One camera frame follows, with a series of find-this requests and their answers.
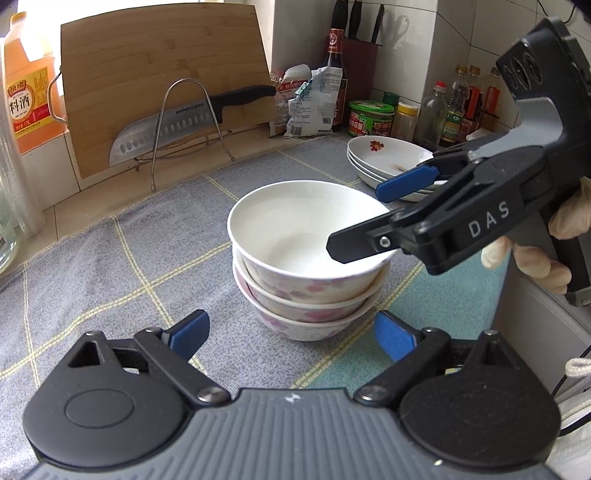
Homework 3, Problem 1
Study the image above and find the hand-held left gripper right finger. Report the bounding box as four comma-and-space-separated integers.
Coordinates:
353, 311, 532, 409

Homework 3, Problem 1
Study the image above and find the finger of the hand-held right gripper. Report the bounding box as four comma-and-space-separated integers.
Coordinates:
375, 131, 513, 204
326, 203, 416, 265

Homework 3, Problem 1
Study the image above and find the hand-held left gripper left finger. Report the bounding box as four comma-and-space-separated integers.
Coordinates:
67, 309, 232, 408

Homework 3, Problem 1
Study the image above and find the white bowl with pink flowers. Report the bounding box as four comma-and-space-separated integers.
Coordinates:
232, 249, 392, 324
227, 181, 399, 305
233, 270, 379, 342

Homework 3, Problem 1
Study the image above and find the person's right hand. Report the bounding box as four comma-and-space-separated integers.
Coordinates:
480, 178, 591, 296

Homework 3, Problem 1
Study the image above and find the spice jar with yellow lid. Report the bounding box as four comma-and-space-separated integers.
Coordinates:
394, 102, 420, 141

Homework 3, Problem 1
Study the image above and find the orange sauce bottle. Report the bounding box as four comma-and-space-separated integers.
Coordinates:
480, 67, 504, 132

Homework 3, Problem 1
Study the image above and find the sauce jar with green lid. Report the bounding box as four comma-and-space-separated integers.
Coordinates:
348, 99, 395, 138

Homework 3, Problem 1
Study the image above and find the clear glass bottle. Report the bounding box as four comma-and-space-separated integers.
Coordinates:
414, 82, 450, 148

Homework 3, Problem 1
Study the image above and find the bottle with green label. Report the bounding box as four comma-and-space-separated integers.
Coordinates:
438, 65, 469, 148

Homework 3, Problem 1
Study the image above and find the dark red sauce bottle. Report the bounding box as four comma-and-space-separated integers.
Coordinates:
462, 65, 483, 134

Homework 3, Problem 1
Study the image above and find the grey and teal checked towel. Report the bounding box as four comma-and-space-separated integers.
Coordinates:
0, 136, 509, 416

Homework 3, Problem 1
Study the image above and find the white bag with blue print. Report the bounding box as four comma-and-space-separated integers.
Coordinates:
284, 65, 349, 138

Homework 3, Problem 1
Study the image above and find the dark red knife block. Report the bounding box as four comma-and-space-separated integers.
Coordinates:
344, 38, 380, 104

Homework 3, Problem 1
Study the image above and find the white bag with orange print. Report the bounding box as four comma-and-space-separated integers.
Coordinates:
269, 70, 296, 138

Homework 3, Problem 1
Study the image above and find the dark soy sauce bottle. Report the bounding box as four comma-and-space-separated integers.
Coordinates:
327, 28, 349, 132

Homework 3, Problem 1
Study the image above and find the tall stack of plastic cups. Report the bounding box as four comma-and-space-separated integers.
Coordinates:
0, 106, 44, 238

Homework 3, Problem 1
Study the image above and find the bamboo cutting board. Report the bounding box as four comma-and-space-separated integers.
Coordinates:
60, 4, 278, 178

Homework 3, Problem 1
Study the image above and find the orange cooking wine jug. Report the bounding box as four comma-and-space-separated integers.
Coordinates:
4, 11, 70, 155

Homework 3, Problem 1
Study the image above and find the black-handled kitchen knife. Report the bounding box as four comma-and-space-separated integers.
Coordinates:
109, 84, 277, 168

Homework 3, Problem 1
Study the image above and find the metal wire rack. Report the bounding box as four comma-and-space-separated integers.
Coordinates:
134, 78, 236, 192

